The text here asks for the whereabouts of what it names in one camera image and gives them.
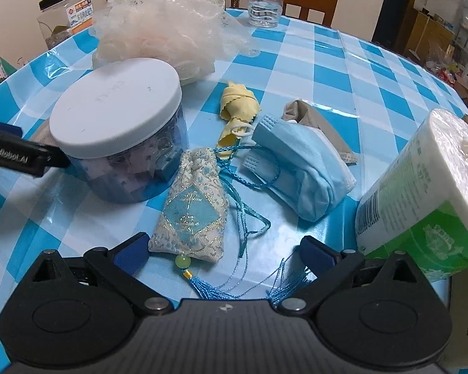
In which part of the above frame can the blue face mask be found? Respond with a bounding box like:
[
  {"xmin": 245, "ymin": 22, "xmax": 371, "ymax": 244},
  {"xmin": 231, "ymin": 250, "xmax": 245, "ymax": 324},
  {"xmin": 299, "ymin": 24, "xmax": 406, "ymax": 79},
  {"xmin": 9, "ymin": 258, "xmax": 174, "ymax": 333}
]
[{"xmin": 243, "ymin": 114, "xmax": 356, "ymax": 222}]

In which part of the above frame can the beige cloth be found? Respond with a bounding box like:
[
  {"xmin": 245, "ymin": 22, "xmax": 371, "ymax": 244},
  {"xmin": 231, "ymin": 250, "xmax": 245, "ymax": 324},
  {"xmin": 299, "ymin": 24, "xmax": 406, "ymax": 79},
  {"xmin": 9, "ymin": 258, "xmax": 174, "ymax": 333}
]
[{"xmin": 282, "ymin": 100, "xmax": 358, "ymax": 165}]

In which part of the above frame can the yellow cleaning cloth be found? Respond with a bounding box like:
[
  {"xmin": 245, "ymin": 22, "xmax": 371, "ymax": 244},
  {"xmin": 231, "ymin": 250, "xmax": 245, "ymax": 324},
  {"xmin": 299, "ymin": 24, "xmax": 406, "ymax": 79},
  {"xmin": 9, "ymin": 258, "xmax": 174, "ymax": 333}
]
[{"xmin": 216, "ymin": 81, "xmax": 261, "ymax": 160}]

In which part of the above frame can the clear jar white lid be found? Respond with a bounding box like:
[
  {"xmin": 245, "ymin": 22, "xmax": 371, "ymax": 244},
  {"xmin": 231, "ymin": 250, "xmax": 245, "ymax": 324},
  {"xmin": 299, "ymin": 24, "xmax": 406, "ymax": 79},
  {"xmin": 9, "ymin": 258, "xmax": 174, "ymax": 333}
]
[{"xmin": 49, "ymin": 58, "xmax": 189, "ymax": 204}]

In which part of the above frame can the paper towel roll green wrap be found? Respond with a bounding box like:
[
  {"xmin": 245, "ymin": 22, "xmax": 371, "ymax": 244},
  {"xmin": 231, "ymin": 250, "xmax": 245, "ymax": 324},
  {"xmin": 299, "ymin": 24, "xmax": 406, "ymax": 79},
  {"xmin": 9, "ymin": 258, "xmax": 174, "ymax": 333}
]
[{"xmin": 355, "ymin": 109, "xmax": 468, "ymax": 281}]

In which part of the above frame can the clear canister black lid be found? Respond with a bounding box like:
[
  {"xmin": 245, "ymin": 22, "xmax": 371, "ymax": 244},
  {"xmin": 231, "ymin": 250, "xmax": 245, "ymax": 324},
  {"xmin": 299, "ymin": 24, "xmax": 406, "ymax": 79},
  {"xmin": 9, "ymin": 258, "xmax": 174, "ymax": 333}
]
[{"xmin": 37, "ymin": 0, "xmax": 94, "ymax": 49}]

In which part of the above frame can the cardboard box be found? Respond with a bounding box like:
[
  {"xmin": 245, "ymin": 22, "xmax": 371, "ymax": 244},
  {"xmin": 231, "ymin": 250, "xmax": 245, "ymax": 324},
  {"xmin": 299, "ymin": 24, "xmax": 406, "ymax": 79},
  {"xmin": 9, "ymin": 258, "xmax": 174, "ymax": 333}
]
[{"xmin": 441, "ymin": 269, "xmax": 468, "ymax": 373}]

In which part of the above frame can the wooden cabinet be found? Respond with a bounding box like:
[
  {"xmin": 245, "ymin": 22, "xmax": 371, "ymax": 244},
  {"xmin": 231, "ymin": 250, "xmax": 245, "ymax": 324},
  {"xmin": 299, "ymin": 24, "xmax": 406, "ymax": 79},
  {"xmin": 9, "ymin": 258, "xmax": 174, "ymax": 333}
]
[{"xmin": 403, "ymin": 9, "xmax": 455, "ymax": 64}]

